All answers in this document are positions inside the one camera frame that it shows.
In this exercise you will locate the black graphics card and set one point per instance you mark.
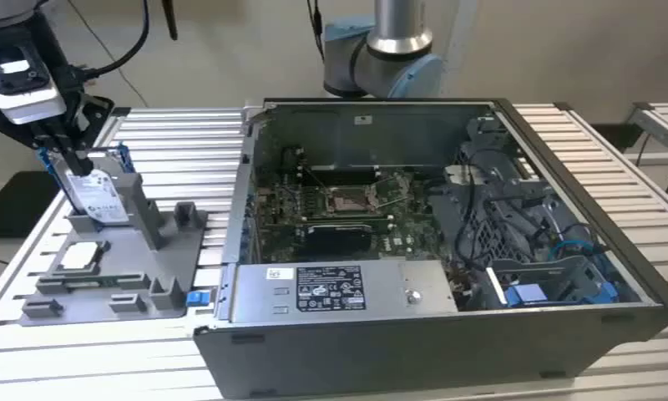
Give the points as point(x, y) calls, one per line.
point(336, 240)

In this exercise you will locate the CPU socket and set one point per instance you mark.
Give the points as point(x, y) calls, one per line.
point(348, 200)

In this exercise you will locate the silver CPU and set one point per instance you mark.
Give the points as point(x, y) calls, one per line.
point(80, 255)

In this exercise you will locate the green motherboard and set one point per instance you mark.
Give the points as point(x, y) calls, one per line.
point(407, 234)

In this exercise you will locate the blue case latch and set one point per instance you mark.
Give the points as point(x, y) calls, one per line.
point(196, 297)

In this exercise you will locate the green RAM stick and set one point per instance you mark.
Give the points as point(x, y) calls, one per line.
point(92, 282)

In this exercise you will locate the silver power supply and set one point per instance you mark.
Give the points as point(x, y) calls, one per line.
point(256, 292)

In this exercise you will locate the grey parts rack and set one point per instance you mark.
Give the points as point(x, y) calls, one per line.
point(144, 259)

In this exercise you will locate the blue bay clip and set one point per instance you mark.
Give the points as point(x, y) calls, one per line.
point(526, 293)

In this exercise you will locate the hard disk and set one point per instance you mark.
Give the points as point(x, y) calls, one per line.
point(100, 196)

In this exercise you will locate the open dark PC case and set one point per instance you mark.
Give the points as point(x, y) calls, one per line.
point(400, 359)

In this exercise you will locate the black box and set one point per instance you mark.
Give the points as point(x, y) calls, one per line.
point(618, 135)

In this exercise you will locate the metal slat side table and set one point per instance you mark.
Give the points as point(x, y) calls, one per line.
point(666, 121)

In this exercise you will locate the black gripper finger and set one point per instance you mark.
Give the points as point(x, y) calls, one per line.
point(83, 163)
point(11, 129)

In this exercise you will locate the grey metal drive cage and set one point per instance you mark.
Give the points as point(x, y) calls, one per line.
point(495, 217)

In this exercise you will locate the grey disk bay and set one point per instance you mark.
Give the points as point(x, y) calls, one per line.
point(546, 271)

